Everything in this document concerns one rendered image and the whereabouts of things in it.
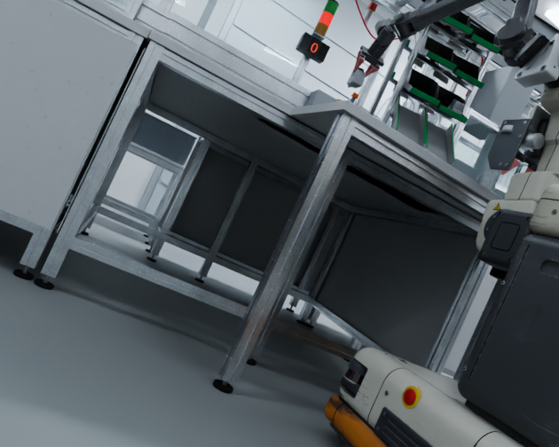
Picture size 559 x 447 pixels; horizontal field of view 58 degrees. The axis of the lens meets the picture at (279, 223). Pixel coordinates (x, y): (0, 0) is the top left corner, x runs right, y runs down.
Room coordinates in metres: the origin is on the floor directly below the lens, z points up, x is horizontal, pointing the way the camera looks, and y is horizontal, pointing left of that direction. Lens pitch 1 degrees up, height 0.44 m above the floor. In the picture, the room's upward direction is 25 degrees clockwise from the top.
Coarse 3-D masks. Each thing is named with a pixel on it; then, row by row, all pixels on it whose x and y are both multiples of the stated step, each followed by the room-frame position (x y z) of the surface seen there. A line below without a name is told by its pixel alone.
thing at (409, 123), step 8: (400, 112) 2.15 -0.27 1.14; (408, 112) 2.18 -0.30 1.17; (424, 112) 2.15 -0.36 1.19; (392, 120) 2.08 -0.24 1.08; (400, 120) 2.10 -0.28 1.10; (408, 120) 2.13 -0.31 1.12; (416, 120) 2.16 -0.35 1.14; (424, 120) 2.10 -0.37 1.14; (392, 128) 2.02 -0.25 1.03; (400, 128) 2.06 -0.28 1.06; (408, 128) 2.09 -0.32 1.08; (416, 128) 2.12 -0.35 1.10; (424, 128) 2.06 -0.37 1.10; (408, 136) 2.05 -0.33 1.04; (416, 136) 2.07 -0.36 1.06; (424, 136) 2.01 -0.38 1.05; (424, 144) 1.98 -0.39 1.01
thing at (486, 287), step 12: (480, 288) 2.87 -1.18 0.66; (492, 288) 2.89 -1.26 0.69; (480, 300) 2.88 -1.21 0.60; (312, 312) 3.30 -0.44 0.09; (468, 312) 2.86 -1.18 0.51; (480, 312) 2.89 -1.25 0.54; (468, 324) 2.87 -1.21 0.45; (468, 336) 2.88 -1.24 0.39; (456, 348) 2.87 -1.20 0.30; (348, 360) 2.70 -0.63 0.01; (456, 360) 2.88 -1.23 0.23; (444, 372) 2.88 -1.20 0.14
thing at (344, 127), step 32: (352, 128) 1.40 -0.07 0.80; (320, 160) 1.40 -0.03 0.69; (416, 160) 1.50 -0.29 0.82; (320, 192) 1.40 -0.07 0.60; (448, 192) 1.57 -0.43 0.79; (288, 224) 1.41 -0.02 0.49; (288, 256) 1.40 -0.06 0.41; (256, 288) 1.42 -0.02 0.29; (256, 320) 1.40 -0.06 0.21; (480, 320) 1.76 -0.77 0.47; (224, 384) 1.41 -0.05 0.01
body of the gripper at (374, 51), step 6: (378, 42) 1.90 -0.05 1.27; (360, 48) 1.96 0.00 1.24; (366, 48) 1.97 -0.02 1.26; (372, 48) 1.92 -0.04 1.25; (378, 48) 1.91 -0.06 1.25; (384, 48) 1.91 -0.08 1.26; (366, 54) 1.92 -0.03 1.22; (372, 54) 1.93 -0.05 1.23; (378, 54) 1.93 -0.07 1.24; (378, 60) 1.94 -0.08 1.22
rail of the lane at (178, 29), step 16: (176, 16) 1.64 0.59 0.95; (176, 32) 1.64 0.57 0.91; (192, 32) 1.66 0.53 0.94; (208, 32) 1.67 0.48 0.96; (192, 48) 1.67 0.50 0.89; (208, 48) 1.68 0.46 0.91; (224, 48) 1.69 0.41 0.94; (224, 64) 1.70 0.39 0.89; (240, 64) 1.71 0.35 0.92; (256, 64) 1.73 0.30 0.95; (256, 80) 1.73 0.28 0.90; (272, 80) 1.75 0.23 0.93; (288, 80) 1.76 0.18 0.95; (288, 96) 1.77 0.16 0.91; (304, 96) 1.79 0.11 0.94
